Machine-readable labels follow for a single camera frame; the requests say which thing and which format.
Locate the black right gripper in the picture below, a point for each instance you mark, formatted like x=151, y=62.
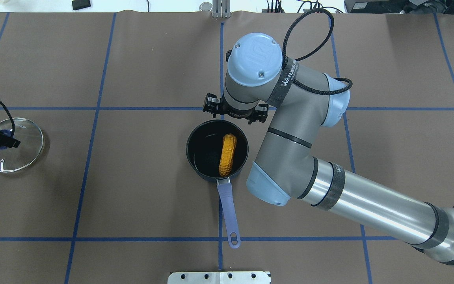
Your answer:
x=238, y=113

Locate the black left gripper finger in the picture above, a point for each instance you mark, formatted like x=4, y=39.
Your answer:
x=7, y=139

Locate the glass pot lid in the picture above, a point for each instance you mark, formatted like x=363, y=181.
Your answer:
x=31, y=145

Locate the yellow corn cob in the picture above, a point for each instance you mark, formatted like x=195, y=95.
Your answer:
x=229, y=143

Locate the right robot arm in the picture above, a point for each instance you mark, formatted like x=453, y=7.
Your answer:
x=259, y=76

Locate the dark blue saucepan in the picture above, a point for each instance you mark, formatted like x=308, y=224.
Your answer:
x=203, y=151

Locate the small black flat device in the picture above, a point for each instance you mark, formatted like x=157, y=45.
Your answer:
x=80, y=4

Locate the aluminium frame post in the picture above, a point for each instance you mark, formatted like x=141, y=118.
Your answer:
x=221, y=9

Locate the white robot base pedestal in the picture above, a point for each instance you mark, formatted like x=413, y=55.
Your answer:
x=220, y=277

